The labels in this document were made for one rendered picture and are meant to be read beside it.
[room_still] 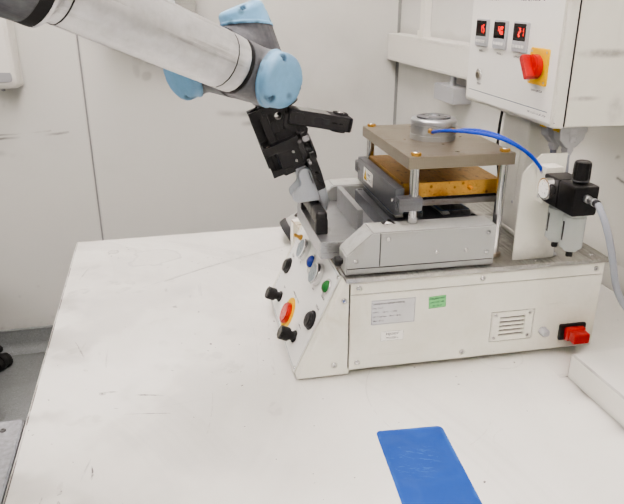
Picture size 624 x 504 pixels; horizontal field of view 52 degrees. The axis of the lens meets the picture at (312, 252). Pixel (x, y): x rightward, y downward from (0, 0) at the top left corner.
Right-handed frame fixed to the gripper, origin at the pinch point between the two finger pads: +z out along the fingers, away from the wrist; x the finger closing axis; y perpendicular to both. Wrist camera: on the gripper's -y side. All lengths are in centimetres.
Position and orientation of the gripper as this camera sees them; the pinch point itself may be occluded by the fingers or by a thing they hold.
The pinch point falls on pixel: (326, 201)
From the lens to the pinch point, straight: 114.6
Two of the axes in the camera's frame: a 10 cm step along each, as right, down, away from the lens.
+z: 3.4, 8.5, 4.1
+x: 2.0, 3.6, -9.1
